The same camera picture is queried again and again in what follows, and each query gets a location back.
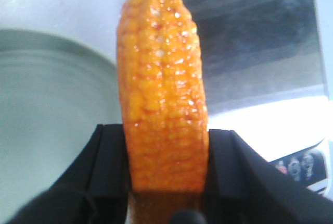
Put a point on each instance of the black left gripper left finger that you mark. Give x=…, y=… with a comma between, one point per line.
x=93, y=189

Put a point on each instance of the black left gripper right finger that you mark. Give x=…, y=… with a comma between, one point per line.
x=242, y=187

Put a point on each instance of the orange corn cob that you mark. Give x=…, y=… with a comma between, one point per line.
x=163, y=106

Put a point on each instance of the pale green plate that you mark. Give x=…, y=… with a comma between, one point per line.
x=54, y=92

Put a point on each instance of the black and silver kitchen scale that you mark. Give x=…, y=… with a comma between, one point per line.
x=265, y=79

